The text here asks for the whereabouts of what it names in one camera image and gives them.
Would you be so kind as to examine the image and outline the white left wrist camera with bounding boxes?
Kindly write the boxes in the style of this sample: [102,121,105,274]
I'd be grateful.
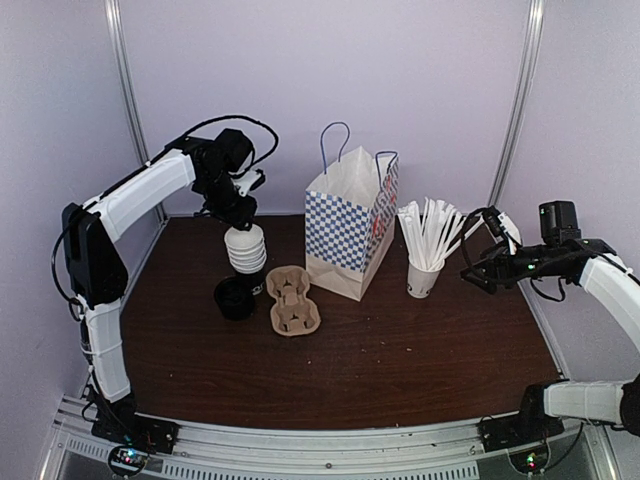
[233,169,266,197]

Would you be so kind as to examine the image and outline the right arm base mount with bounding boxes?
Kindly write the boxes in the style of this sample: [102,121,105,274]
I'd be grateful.
[477,414,564,453]

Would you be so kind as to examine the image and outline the left aluminium corner post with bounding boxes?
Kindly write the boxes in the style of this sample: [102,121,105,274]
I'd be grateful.
[103,0,169,224]

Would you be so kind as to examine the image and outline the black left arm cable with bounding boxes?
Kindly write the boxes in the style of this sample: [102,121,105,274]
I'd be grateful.
[179,114,280,166]

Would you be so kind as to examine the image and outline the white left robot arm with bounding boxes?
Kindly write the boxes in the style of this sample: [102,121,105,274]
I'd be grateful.
[62,129,265,402]

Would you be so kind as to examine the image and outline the white cup holding straws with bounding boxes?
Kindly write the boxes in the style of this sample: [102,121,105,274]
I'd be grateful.
[407,260,445,299]

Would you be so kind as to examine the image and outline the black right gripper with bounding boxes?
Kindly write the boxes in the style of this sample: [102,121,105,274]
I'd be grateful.
[461,237,563,295]

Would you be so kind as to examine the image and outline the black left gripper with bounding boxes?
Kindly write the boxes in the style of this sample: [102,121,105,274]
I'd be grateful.
[199,169,258,231]

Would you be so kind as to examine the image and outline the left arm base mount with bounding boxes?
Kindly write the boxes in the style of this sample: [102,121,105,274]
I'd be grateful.
[91,400,179,454]

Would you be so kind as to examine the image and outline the blue checkered paper bag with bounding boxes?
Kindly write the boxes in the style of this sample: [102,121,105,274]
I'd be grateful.
[305,140,399,301]

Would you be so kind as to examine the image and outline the aluminium corner post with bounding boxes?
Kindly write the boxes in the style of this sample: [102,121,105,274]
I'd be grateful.
[103,0,169,224]
[487,0,546,205]

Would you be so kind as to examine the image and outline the stack of paper cups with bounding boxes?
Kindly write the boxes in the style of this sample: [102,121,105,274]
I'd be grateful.
[224,224,267,295]

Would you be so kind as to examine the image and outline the right aluminium corner post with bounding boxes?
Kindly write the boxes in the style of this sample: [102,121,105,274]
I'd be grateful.
[487,0,546,205]

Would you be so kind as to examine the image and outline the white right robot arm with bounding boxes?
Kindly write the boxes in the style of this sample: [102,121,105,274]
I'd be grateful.
[458,200,639,443]

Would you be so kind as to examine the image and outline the brown cardboard cup carrier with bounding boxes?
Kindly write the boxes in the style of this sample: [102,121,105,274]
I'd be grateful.
[265,265,321,337]

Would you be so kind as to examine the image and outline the aluminium front rail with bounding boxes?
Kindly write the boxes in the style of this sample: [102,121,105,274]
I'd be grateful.
[37,392,621,480]

